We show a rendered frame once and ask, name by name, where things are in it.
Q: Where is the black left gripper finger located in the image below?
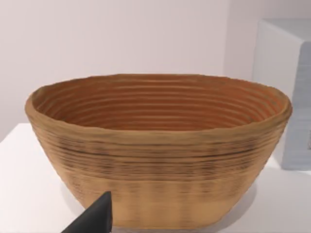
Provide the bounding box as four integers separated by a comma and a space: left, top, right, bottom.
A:
60, 191, 113, 233

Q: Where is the brown woven basket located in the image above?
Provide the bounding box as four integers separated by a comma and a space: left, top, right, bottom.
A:
25, 73, 292, 230

